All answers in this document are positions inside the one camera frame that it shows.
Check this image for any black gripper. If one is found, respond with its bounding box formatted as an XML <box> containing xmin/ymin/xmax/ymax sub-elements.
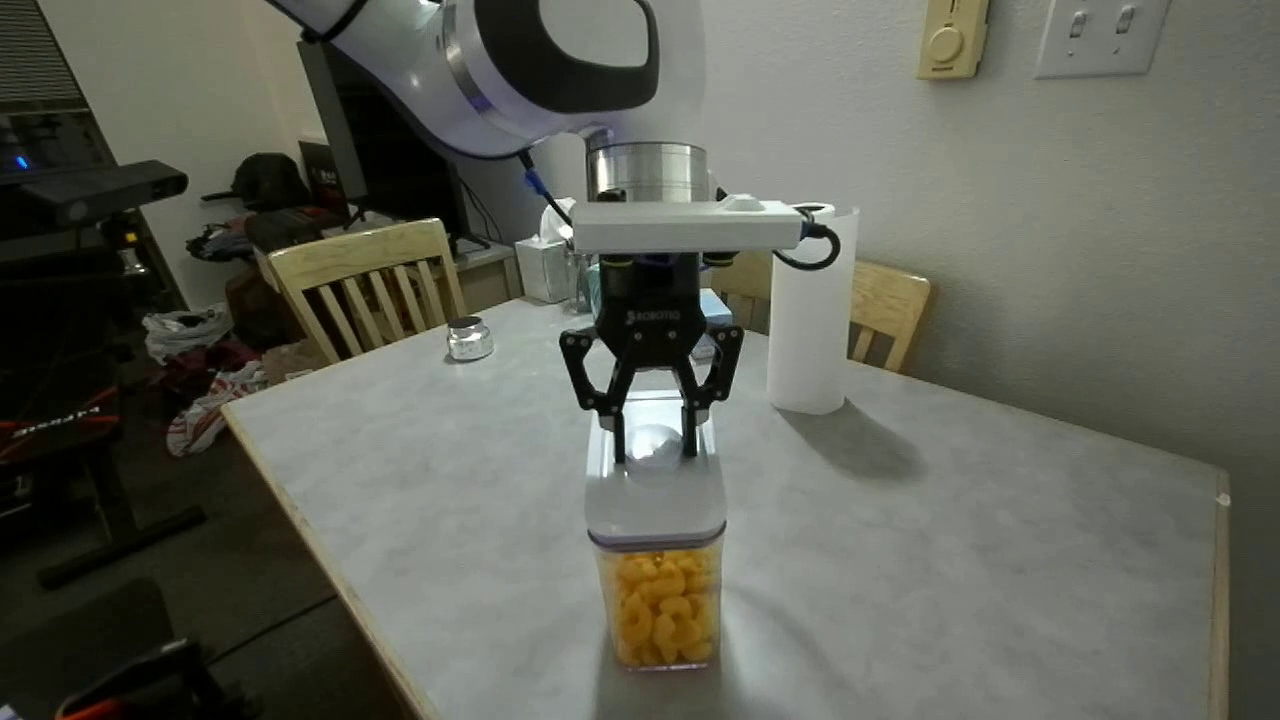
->
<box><xmin>557</xmin><ymin>254</ymin><xmax>748</xmax><ymax>468</ymax></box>

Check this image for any white container lid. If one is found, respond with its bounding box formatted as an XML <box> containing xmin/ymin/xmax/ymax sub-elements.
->
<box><xmin>579</xmin><ymin>368</ymin><xmax>733</xmax><ymax>552</ymax></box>

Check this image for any clear container with yellow snacks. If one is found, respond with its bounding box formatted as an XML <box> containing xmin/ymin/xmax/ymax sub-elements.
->
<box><xmin>587</xmin><ymin>531</ymin><xmax>733</xmax><ymax>675</ymax></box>

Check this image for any white paper towel roll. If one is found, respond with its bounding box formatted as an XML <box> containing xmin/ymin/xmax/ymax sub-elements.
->
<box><xmin>765</xmin><ymin>199</ymin><xmax>864</xmax><ymax>420</ymax></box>

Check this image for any wooden slat-back chair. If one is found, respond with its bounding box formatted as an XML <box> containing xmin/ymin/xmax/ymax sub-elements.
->
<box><xmin>700</xmin><ymin>249</ymin><xmax>936</xmax><ymax>375</ymax></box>
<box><xmin>257</xmin><ymin>216</ymin><xmax>470</xmax><ymax>368</ymax></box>

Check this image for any black cap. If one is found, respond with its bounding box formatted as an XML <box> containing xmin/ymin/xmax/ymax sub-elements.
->
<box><xmin>233</xmin><ymin>147</ymin><xmax>315</xmax><ymax>216</ymax></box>

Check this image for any white red cloth pile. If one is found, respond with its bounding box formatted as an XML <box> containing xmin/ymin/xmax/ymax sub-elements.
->
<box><xmin>158</xmin><ymin>348</ymin><xmax>277</xmax><ymax>459</ymax></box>

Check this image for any black red bag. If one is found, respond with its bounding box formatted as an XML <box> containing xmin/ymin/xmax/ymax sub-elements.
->
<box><xmin>51</xmin><ymin>635</ymin><xmax>224</xmax><ymax>720</ymax></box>

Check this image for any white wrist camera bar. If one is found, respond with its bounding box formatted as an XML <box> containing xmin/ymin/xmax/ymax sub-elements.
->
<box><xmin>568</xmin><ymin>194</ymin><xmax>806</xmax><ymax>256</ymax></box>

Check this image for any black camera cable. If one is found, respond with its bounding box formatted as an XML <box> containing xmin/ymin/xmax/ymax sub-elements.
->
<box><xmin>769</xmin><ymin>199</ymin><xmax>847</xmax><ymax>277</ymax></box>

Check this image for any blue cable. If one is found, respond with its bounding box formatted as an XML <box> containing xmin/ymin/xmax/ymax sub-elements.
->
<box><xmin>517</xmin><ymin>142</ymin><xmax>579</xmax><ymax>229</ymax></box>

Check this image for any beige wall thermostat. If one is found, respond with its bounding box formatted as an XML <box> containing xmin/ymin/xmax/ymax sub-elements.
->
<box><xmin>914</xmin><ymin>0</ymin><xmax>994</xmax><ymax>85</ymax></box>

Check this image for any white light switch plate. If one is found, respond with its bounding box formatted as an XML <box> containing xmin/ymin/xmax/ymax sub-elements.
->
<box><xmin>1030</xmin><ymin>0</ymin><xmax>1176</xmax><ymax>79</ymax></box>

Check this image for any black camera bar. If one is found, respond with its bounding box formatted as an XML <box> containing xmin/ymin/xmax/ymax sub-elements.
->
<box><xmin>0</xmin><ymin>155</ymin><xmax>193</xmax><ymax>234</ymax></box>

